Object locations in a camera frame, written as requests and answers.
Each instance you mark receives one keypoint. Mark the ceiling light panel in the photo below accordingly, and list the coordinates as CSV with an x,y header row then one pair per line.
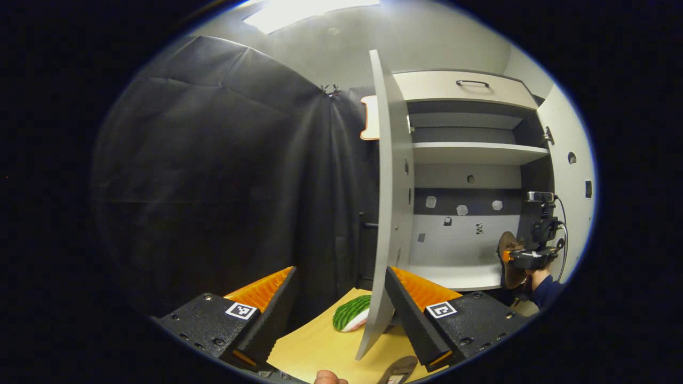
x,y
299,13

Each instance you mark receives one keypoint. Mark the white cabinet shelf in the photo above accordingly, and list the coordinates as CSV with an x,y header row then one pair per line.
x,y
469,153

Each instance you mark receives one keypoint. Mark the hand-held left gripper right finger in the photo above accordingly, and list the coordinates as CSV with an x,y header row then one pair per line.
x,y
408,314

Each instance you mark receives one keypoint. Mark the light grey cabinet door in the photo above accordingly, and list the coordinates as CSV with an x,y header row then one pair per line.
x,y
392,213
576,181

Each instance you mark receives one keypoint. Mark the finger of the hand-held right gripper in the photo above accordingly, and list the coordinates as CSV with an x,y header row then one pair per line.
x,y
533,258

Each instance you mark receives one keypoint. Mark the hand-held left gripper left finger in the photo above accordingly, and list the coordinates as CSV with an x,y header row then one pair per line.
x,y
275,314

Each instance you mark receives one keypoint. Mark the grey shoe cabinet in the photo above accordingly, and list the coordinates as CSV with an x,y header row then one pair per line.
x,y
459,250

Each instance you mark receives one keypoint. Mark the metal door hinge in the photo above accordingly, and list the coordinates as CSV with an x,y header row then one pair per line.
x,y
549,136

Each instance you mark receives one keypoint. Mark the brown shoe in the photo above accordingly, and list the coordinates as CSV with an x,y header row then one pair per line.
x,y
508,241
397,368

